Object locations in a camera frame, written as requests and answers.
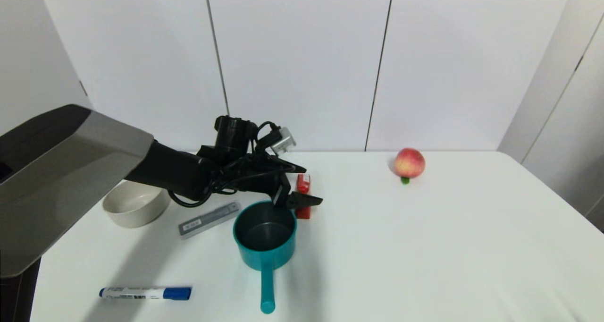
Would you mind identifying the beige ceramic bowl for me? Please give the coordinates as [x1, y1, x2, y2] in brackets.
[102, 180, 171, 229]

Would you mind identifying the blue whiteboard marker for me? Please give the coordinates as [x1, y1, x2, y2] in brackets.
[99, 286, 193, 301]

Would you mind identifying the teal saucepan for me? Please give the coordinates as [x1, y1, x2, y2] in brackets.
[233, 201, 297, 314]

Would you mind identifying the grey pencil case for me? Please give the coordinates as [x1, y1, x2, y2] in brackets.
[178, 202, 242, 240]

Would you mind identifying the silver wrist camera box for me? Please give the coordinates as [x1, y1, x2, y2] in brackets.
[271, 127, 297, 155]

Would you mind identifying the peach with green stem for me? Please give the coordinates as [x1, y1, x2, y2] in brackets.
[394, 148, 426, 185]

